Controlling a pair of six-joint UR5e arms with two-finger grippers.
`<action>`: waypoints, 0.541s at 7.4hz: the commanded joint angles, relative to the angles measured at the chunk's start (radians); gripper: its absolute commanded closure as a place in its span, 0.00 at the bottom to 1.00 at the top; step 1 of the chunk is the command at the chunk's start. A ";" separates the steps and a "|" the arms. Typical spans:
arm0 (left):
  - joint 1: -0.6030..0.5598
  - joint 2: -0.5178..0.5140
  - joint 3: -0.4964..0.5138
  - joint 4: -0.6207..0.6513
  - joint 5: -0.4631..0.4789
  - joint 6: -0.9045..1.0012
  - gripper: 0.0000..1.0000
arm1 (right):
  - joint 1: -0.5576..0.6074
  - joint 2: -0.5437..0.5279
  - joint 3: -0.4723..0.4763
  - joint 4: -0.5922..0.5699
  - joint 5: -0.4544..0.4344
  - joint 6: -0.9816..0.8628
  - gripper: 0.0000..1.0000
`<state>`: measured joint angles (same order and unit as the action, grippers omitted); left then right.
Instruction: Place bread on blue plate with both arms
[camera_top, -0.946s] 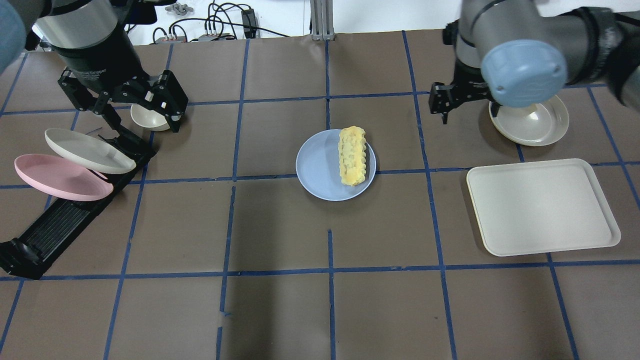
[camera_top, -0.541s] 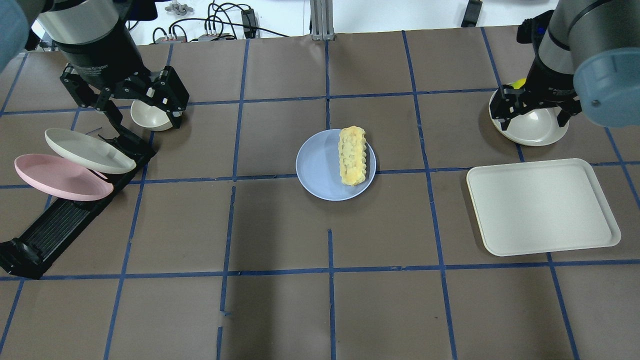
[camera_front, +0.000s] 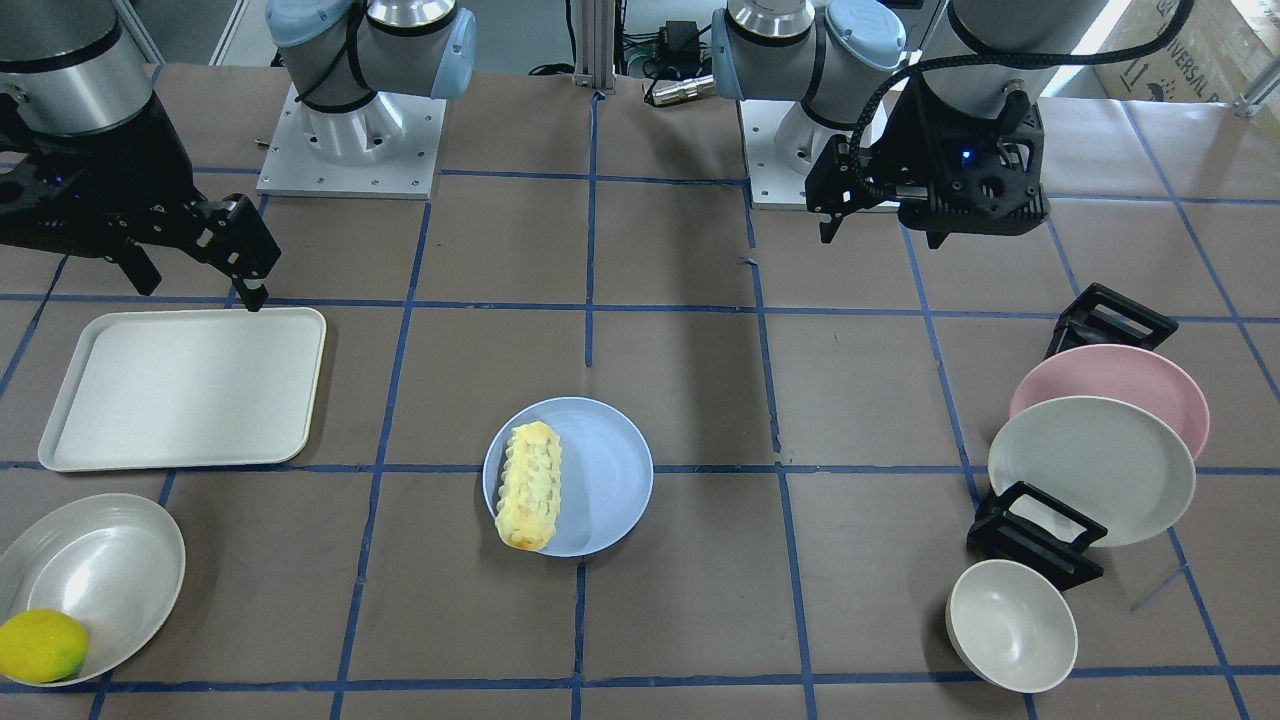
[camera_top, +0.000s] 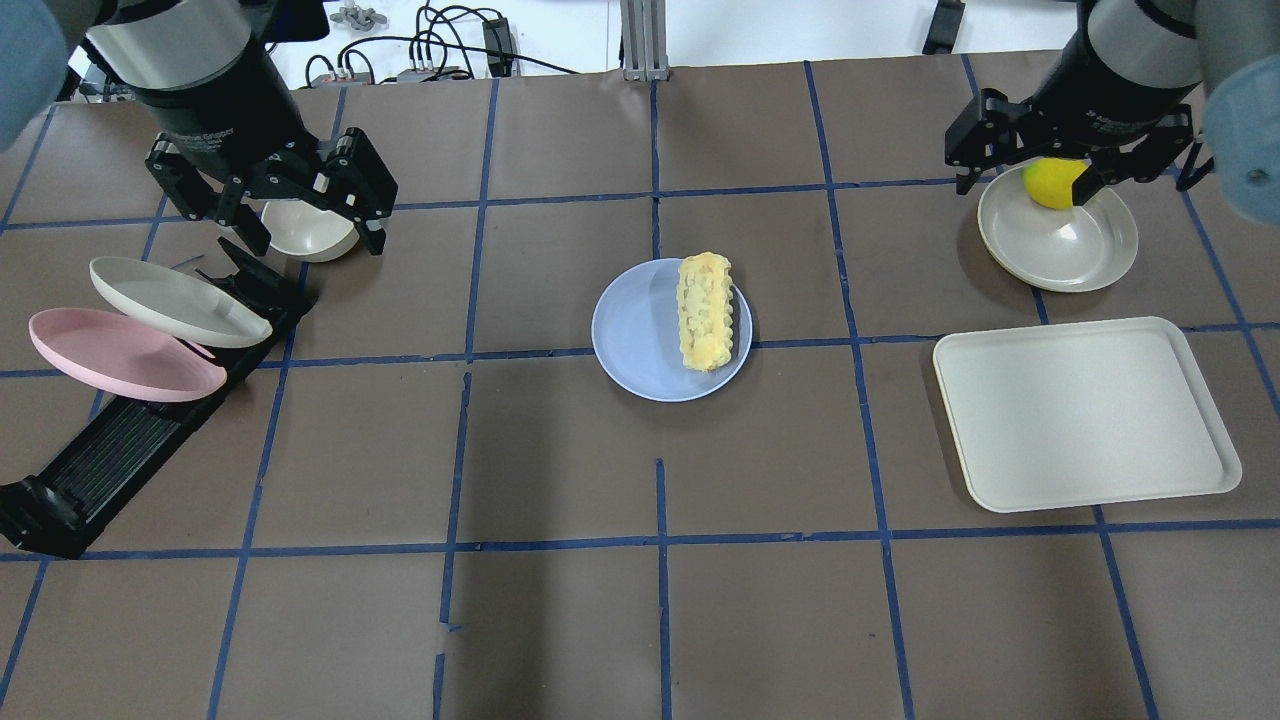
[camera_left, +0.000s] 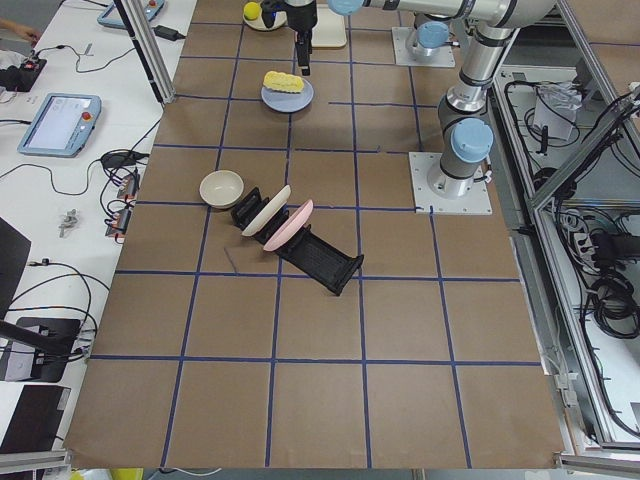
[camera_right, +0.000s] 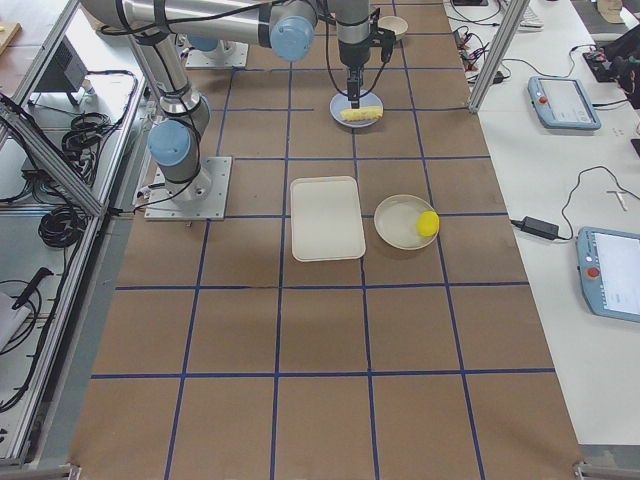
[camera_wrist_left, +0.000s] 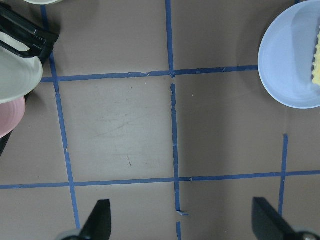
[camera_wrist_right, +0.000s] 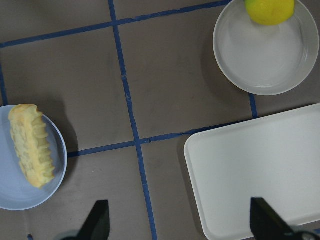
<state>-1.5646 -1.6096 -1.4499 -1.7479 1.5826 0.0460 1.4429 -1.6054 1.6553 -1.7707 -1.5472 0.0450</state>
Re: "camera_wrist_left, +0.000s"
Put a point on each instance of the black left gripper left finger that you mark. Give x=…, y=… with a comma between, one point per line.
x=99, y=223

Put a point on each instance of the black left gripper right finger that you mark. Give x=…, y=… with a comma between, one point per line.
x=268, y=224

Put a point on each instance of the light blue plate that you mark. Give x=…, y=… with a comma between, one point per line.
x=286, y=55

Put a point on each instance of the pink plate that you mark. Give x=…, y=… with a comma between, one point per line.
x=11, y=114

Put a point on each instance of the beige plate in rack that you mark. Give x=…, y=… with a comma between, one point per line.
x=18, y=75

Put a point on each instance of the black plate rack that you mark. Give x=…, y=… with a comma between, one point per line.
x=25, y=39

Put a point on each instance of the beige bowl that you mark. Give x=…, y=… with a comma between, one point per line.
x=43, y=2

